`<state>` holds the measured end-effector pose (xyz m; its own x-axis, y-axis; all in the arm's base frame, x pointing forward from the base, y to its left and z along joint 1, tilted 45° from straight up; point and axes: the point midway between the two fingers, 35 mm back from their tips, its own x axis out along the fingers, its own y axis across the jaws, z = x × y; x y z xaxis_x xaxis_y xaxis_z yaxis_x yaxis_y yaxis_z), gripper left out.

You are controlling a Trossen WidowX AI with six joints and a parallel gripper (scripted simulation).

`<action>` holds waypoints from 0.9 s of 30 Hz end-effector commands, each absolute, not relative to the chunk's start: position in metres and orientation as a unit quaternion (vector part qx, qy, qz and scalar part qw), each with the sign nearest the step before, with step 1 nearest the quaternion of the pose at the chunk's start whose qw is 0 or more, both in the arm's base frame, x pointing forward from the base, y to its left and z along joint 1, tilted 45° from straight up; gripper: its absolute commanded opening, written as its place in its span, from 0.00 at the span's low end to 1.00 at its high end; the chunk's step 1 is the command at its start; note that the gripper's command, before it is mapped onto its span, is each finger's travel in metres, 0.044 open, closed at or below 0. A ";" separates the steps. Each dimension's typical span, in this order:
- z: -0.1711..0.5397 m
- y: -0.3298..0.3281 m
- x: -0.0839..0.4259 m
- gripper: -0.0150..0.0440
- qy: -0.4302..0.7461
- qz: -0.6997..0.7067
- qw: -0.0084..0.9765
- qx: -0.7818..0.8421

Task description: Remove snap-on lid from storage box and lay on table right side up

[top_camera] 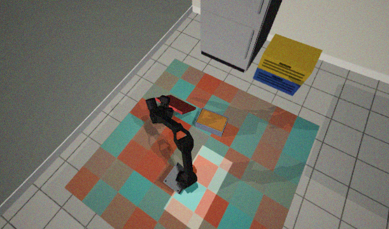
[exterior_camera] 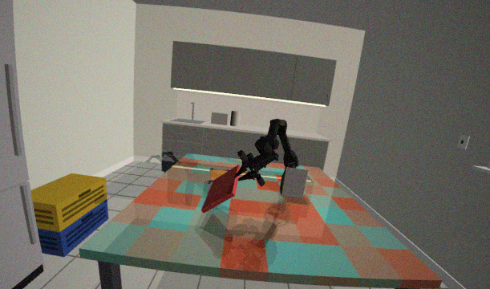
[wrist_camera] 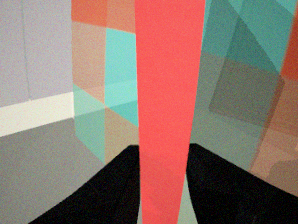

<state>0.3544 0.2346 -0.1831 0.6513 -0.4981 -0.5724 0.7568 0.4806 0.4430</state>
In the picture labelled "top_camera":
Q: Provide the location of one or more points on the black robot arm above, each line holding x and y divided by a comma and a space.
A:
187, 177

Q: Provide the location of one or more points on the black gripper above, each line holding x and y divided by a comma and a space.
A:
164, 101

